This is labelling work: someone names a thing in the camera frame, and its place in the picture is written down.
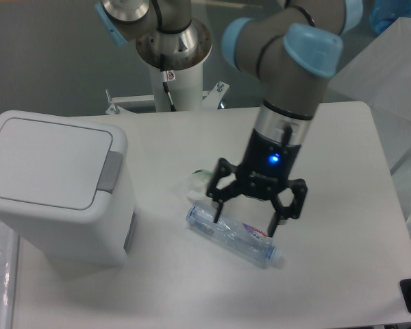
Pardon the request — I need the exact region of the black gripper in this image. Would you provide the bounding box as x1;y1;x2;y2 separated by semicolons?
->
206;128;308;236

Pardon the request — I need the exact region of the white trash can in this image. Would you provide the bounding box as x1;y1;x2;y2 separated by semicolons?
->
0;110;136;266

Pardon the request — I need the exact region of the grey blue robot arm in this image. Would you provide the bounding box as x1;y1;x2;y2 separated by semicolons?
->
95;1;363;236

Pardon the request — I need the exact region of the clear plastic water bottle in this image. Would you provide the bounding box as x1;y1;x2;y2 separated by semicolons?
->
186;202;282;268

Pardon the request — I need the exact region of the crumpled clear plastic wrapper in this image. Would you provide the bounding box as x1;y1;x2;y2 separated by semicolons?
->
184;169;212;202

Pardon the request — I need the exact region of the translucent plastic sheet left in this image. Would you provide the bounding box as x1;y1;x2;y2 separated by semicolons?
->
0;221;19;328

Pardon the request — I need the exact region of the black cable on pedestal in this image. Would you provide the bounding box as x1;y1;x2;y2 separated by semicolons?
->
160;54;177;112

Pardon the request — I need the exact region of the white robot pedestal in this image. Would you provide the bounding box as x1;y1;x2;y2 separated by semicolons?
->
136;19;212;104

